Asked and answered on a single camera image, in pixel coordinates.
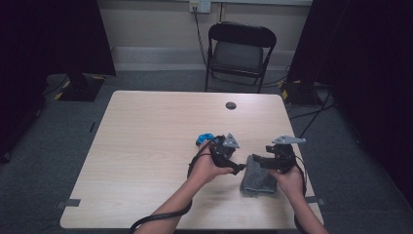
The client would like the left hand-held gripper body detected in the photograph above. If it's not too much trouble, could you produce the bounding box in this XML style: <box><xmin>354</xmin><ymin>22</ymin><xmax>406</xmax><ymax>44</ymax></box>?
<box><xmin>208</xmin><ymin>132</ymin><xmax>246</xmax><ymax>176</ymax></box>

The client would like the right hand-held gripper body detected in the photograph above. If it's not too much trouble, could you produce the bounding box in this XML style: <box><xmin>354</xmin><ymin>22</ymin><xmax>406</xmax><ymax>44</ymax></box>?
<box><xmin>266</xmin><ymin>135</ymin><xmax>307</xmax><ymax>175</ymax></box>

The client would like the grey knitted cloth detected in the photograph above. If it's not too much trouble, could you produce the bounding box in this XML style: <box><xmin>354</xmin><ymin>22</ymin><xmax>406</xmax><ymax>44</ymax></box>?
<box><xmin>239</xmin><ymin>154</ymin><xmax>279</xmax><ymax>198</ymax></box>

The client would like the blue and black toy car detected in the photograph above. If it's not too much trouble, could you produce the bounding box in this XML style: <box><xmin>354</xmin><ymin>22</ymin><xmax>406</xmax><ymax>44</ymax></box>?
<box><xmin>195</xmin><ymin>132</ymin><xmax>216</xmax><ymax>147</ymax></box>

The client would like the person's left hand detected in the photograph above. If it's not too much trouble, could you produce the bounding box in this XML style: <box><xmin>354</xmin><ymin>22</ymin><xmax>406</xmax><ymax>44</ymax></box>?
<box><xmin>188</xmin><ymin>144</ymin><xmax>233</xmax><ymax>188</ymax></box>

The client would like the person's right hand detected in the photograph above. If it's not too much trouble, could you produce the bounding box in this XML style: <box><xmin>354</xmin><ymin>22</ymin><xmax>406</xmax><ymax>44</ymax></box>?
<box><xmin>268</xmin><ymin>165</ymin><xmax>306</xmax><ymax>204</ymax></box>

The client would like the grey tape strip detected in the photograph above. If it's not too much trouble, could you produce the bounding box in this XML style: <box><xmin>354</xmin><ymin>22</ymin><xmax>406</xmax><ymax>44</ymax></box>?
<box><xmin>305</xmin><ymin>195</ymin><xmax>326</xmax><ymax>207</ymax></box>
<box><xmin>56</xmin><ymin>198</ymin><xmax>82</xmax><ymax>210</ymax></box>

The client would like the black stand base yellow tape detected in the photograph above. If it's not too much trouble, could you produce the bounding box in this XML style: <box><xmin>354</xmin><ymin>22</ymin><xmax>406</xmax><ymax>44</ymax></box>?
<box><xmin>280</xmin><ymin>79</ymin><xmax>323</xmax><ymax>106</ymax></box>
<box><xmin>57</xmin><ymin>72</ymin><xmax>106</xmax><ymax>102</ymax></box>

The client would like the black folding chair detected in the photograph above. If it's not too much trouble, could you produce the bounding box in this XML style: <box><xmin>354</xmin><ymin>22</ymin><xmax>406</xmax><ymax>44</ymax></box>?
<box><xmin>204</xmin><ymin>20</ymin><xmax>278</xmax><ymax>95</ymax></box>

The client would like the black curtain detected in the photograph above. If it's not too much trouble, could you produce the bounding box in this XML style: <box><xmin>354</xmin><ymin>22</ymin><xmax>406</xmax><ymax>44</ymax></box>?
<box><xmin>286</xmin><ymin>0</ymin><xmax>413</xmax><ymax>206</ymax></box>
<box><xmin>0</xmin><ymin>0</ymin><xmax>117</xmax><ymax>164</ymax></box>

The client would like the right hand-held gripper black cable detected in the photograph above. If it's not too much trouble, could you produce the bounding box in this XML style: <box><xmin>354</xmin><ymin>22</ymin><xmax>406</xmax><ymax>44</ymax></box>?
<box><xmin>292</xmin><ymin>155</ymin><xmax>310</xmax><ymax>234</ymax></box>

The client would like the hand-held gripper black cable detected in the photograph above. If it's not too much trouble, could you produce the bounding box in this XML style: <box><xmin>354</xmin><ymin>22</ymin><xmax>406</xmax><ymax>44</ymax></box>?
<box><xmin>128</xmin><ymin>152</ymin><xmax>215</xmax><ymax>234</ymax></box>
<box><xmin>292</xmin><ymin>155</ymin><xmax>310</xmax><ymax>234</ymax></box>

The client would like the black floor cable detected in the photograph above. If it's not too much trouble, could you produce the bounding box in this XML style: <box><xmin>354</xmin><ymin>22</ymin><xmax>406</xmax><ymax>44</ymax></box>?
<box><xmin>288</xmin><ymin>91</ymin><xmax>335</xmax><ymax>140</ymax></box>

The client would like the left hand-held gripper black cable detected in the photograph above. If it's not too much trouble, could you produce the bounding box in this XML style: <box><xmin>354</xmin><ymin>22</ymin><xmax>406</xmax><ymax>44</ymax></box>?
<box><xmin>128</xmin><ymin>152</ymin><xmax>215</xmax><ymax>234</ymax></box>

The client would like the black wall socket cable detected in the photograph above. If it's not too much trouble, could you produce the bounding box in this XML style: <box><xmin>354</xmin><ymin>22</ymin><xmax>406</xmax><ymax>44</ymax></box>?
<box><xmin>193</xmin><ymin>5</ymin><xmax>210</xmax><ymax>67</ymax></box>

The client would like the white wall socket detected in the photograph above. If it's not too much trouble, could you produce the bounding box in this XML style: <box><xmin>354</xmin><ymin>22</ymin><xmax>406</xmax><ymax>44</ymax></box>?
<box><xmin>189</xmin><ymin>0</ymin><xmax>212</xmax><ymax>14</ymax></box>

